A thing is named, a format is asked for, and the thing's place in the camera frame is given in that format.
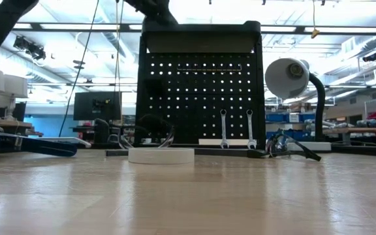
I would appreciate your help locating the long silver combination wrench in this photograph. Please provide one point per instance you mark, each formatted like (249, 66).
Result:
(223, 130)

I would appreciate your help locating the white masking tape roll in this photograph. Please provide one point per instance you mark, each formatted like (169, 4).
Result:
(160, 156)

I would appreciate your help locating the short silver combination wrench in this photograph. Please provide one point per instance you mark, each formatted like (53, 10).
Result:
(250, 130)

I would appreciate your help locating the black and silver level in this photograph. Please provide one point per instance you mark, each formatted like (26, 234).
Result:
(214, 152)

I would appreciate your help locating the black pegboard cart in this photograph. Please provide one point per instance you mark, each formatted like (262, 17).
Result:
(191, 107)

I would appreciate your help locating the black monitor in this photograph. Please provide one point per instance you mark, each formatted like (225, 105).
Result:
(87, 107)

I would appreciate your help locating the black office chair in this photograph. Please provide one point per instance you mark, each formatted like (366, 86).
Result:
(101, 130)

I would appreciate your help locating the black ceiling fixture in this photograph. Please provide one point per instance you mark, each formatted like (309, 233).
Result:
(29, 48)

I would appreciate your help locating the white desk lamp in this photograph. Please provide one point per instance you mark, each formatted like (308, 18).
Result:
(286, 78)

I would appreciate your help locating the blue storage bins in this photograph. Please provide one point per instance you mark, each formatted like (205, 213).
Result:
(276, 117)

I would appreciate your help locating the yellow hanging tag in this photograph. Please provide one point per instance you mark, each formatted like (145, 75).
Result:
(315, 32)

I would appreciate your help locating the blue caulking gun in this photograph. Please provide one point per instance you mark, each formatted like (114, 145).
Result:
(44, 148)

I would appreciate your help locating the wooden workbench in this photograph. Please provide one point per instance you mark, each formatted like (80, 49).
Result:
(364, 131)

